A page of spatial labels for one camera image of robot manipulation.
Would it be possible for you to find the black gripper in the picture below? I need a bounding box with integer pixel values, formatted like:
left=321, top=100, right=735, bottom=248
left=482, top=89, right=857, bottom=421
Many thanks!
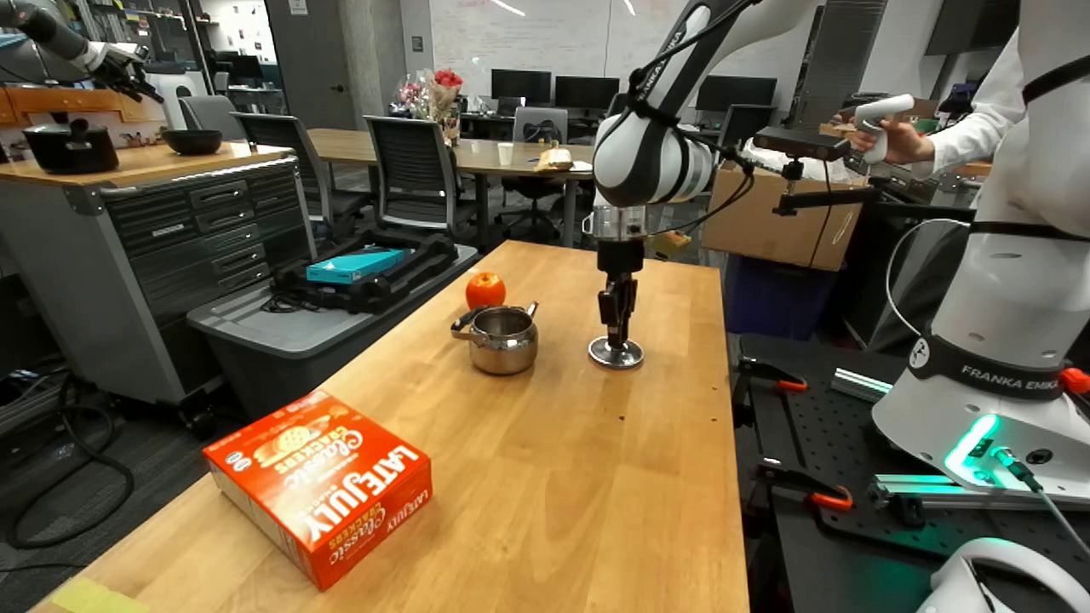
left=591, top=200, right=653, bottom=352

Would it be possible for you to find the round steel teapot lid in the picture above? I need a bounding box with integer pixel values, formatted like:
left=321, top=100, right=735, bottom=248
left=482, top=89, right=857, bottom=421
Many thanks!
left=583, top=332, right=647, bottom=376

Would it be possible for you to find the small steel teapot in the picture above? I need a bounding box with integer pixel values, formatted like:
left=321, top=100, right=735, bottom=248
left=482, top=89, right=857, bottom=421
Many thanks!
left=449, top=295, right=547, bottom=381

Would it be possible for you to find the blue plastic bin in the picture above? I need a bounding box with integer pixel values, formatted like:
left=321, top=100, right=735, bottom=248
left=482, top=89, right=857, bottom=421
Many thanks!
left=726, top=252, right=825, bottom=342

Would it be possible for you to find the wooden background desk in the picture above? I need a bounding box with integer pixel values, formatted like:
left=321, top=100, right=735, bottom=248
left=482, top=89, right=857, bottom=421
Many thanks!
left=303, top=124, right=599, bottom=248

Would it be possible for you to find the black computer monitor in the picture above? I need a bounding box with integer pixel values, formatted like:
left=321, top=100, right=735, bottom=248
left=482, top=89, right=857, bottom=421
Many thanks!
left=486, top=64, right=557, bottom=112
left=693, top=72, right=783, bottom=118
left=552, top=72, right=624, bottom=115

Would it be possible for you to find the black mounting bar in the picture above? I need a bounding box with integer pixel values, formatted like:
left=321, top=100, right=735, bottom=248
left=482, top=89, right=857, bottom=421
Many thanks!
left=773, top=158, right=982, bottom=223

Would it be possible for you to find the grey office chair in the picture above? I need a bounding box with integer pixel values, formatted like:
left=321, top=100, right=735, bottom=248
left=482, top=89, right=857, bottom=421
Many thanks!
left=236, top=108, right=335, bottom=224
left=365, top=112, right=465, bottom=238

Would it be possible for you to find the aluminium extrusion bar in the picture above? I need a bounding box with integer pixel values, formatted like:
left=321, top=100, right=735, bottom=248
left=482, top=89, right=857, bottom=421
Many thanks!
left=870, top=471, right=1090, bottom=519
left=831, top=366, right=900, bottom=404

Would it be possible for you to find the teal plastic case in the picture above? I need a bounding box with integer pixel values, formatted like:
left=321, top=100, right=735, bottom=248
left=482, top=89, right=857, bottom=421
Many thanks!
left=299, top=244, right=413, bottom=289

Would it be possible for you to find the flower bouquet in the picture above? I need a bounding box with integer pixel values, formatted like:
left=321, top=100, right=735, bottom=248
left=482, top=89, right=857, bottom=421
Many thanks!
left=399, top=64, right=471, bottom=126

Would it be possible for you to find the white handheld controller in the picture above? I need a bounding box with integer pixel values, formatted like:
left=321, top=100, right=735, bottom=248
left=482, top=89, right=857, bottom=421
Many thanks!
left=848, top=91, right=919, bottom=171

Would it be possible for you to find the grey plastic storage bin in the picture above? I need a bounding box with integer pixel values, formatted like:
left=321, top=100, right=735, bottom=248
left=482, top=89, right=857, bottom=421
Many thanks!
left=186, top=238, right=484, bottom=417

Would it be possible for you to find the orange cracker box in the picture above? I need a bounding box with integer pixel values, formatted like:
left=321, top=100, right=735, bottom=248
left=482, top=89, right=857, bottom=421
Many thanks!
left=203, top=393, right=438, bottom=596

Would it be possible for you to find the person in white sleeve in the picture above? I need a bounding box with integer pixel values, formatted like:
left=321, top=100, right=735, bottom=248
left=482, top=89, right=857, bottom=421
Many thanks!
left=884, top=28, right=1034, bottom=181

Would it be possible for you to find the black bowl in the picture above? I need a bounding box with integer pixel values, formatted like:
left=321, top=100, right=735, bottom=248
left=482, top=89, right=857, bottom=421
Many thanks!
left=162, top=126, right=229, bottom=159

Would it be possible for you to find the grey drawer cabinet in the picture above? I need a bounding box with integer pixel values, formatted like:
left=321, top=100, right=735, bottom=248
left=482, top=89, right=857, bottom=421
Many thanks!
left=0, top=144, right=321, bottom=408

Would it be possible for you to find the black cooking pot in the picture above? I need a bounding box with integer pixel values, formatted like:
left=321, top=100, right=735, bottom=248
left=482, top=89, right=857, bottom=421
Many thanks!
left=20, top=112, right=123, bottom=177

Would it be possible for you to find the yellow sponge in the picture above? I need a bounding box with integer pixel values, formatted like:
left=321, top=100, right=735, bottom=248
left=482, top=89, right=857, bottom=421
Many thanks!
left=43, top=577, right=155, bottom=613

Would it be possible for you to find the orange wooden board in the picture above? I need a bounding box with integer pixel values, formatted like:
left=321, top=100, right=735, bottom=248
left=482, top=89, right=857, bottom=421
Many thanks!
left=0, top=83, right=157, bottom=131

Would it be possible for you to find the black clamp with orange handle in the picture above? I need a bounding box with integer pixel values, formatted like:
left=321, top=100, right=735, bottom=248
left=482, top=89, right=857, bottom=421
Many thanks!
left=757, top=458, right=858, bottom=519
left=741, top=356, right=813, bottom=398

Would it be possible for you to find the white ring shaped cover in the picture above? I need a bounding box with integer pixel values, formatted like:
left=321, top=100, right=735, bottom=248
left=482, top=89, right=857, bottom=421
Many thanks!
left=918, top=536, right=1090, bottom=613

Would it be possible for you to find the black floor cable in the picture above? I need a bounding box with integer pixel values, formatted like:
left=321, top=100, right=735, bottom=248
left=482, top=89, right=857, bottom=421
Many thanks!
left=0, top=373, right=142, bottom=557

